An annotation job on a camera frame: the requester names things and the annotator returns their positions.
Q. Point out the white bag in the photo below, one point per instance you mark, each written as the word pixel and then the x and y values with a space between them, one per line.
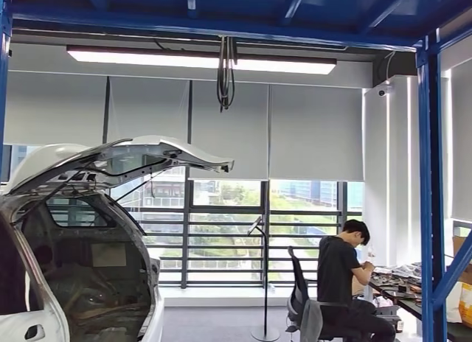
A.
pixel 452 305

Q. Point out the blue metal shelf rack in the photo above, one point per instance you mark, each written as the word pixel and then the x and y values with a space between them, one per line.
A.
pixel 430 183

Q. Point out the black floor tablet stand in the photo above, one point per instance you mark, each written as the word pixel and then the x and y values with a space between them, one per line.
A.
pixel 265 281

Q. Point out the yellow bag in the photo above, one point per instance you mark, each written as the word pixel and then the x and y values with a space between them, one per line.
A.
pixel 466 305

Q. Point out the white ceiling light strip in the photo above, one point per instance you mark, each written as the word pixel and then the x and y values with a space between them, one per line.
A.
pixel 147 56

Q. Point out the white security camera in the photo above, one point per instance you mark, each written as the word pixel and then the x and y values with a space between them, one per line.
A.
pixel 384 91

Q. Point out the white car tailgate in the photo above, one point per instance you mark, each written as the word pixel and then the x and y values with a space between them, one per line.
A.
pixel 192 156

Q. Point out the white car body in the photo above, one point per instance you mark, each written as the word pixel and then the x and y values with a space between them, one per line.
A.
pixel 44 164

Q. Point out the black desk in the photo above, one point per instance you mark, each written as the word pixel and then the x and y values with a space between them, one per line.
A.
pixel 405 304

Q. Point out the grey roller blind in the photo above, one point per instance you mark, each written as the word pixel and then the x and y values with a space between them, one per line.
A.
pixel 55 110
pixel 228 134
pixel 147 110
pixel 317 134

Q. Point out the brown cardboard box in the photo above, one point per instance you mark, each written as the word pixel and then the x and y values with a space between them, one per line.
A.
pixel 461 244

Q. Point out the black office chair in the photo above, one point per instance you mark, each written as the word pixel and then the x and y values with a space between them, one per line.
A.
pixel 297 291

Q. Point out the grey jacket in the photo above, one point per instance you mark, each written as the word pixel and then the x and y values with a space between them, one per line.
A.
pixel 311 322

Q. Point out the person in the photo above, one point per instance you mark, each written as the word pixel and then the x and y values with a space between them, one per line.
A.
pixel 335 271

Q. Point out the black window railing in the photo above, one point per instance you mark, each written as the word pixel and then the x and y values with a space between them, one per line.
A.
pixel 228 210

